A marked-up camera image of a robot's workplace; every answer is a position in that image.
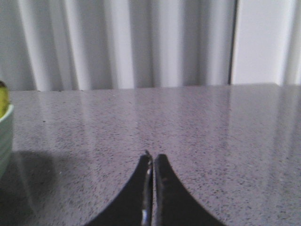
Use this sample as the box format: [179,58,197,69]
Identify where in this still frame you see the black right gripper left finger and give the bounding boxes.
[87,150,153,226]

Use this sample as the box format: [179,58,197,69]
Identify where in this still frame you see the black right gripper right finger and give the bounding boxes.
[155,154,224,226]

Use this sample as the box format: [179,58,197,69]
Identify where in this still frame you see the yellow banana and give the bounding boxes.
[0,81,10,117]

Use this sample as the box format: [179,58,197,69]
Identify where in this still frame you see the green bowl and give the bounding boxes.
[0,104,14,177]

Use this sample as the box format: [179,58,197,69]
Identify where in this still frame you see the white curtain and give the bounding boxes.
[0,0,301,91]

